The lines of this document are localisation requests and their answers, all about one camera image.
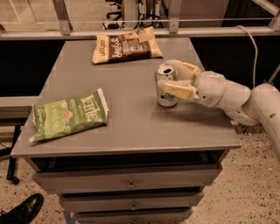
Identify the green Kettle chips bag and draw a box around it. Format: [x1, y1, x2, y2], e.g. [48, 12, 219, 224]
[29, 88, 109, 143]

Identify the bottom grey drawer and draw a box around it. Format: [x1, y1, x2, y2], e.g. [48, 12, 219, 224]
[76, 208, 193, 224]

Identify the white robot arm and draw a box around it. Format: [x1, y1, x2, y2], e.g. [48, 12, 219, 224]
[156, 59, 280, 158]

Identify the grey drawer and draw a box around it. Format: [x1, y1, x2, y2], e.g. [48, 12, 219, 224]
[76, 208, 193, 224]
[61, 192, 204, 213]
[33, 164, 222, 194]

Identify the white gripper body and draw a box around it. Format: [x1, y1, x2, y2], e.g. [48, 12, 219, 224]
[193, 71, 227, 107]

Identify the grey drawer cabinet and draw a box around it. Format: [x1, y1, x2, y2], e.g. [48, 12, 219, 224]
[10, 38, 242, 224]

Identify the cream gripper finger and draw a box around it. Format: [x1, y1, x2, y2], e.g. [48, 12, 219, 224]
[157, 80, 200, 100]
[166, 59, 201, 81]

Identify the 7up soda can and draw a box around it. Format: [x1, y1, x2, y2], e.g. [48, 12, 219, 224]
[155, 63, 178, 107]

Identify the middle grey drawer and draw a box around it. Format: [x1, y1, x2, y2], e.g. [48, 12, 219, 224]
[61, 192, 204, 213]

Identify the brown and cream snack bag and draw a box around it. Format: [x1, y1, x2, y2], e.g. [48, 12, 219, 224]
[92, 27, 163, 64]

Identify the white cable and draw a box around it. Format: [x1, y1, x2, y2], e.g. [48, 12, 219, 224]
[235, 24, 259, 89]

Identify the top grey drawer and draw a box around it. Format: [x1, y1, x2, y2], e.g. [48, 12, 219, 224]
[33, 164, 222, 194]

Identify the black leather shoe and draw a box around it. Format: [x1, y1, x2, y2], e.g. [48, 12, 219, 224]
[0, 193, 44, 224]

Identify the black stand with caster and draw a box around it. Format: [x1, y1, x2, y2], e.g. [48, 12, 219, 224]
[0, 125, 21, 185]

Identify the black office chair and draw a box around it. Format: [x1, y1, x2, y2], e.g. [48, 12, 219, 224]
[102, 0, 123, 30]

